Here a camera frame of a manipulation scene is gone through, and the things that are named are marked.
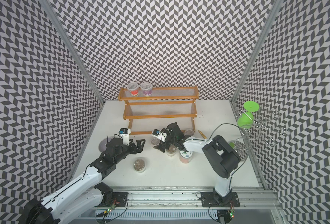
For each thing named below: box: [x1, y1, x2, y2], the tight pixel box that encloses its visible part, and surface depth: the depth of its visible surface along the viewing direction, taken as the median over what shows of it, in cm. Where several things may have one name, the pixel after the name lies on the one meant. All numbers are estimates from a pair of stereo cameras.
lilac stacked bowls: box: [98, 137, 112, 153], surface depth 89 cm
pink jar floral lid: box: [179, 150, 193, 164], surface depth 83 cm
